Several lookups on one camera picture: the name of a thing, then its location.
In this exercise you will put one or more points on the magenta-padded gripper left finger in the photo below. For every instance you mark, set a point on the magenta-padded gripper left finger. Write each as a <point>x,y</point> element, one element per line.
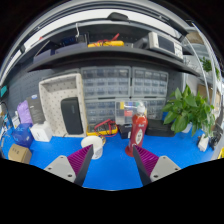
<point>61,167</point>

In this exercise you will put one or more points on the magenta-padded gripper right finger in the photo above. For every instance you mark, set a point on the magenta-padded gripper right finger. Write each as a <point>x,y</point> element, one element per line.
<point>161,168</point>

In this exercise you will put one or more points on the red drink bottle white cap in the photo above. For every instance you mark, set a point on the red drink bottle white cap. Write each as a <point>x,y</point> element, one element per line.
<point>138,128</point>

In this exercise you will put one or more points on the white cup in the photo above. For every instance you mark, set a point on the white cup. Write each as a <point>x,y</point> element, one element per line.
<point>93,145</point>

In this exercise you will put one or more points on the flat black case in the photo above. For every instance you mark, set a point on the flat black case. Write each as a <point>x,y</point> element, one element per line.
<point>158,128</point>

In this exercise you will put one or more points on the small white box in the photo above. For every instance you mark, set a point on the small white box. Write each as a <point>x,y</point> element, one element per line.
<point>41,132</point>

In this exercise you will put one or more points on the brown cardboard box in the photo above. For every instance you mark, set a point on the brown cardboard box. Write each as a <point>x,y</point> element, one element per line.
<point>19,154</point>

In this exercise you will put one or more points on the small white adapter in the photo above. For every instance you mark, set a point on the small white adapter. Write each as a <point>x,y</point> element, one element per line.
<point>203,142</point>

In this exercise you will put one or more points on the blue cardboard box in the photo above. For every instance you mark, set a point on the blue cardboard box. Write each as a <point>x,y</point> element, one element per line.
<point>22,136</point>

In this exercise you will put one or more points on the black box white label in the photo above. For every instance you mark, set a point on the black box white label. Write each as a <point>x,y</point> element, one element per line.
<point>125,130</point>

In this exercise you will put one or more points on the yellow multimeter red leads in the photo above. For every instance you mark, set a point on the yellow multimeter red leads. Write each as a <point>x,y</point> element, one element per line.
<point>105,128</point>

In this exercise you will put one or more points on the grey small-parts drawer cabinet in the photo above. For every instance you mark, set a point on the grey small-parts drawer cabinet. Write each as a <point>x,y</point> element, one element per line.
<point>156,108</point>
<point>100,111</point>
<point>106,82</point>
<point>150,82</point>

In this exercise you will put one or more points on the small black device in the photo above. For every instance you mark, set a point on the small black device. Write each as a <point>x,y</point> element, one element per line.
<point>215,140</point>

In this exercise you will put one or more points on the potted green plant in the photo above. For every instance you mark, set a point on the potted green plant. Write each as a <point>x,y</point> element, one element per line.
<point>185,110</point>

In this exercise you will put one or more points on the dark grey upright box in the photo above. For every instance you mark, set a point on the dark grey upright box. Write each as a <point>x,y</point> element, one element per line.
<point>36,108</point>

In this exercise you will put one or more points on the purple plastic bag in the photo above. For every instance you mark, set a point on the purple plastic bag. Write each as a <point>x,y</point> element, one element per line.
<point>24,113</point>

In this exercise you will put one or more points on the clear organiser box colourful parts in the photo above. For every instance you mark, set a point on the clear organiser box colourful parts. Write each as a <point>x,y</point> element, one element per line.
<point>125,111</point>

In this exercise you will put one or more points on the white shelf unit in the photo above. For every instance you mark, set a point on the white shelf unit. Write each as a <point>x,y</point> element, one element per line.
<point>208,66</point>

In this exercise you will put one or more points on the black workbench shelf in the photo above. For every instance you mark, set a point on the black workbench shelf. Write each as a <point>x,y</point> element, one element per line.
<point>110,55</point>

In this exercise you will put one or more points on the yellow meter on shelf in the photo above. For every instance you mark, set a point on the yellow meter on shelf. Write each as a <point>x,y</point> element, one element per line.
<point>106,43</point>

